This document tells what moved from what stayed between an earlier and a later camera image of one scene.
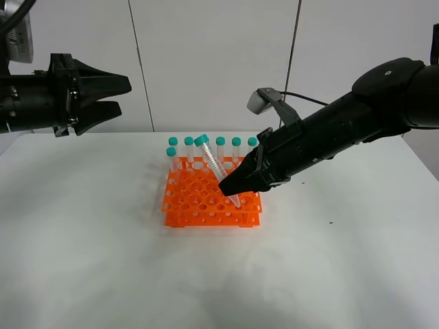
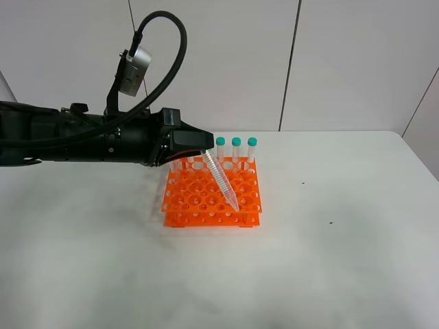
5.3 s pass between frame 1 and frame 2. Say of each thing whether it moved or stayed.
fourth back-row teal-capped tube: stayed
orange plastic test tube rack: stayed
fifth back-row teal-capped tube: stayed
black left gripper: moved
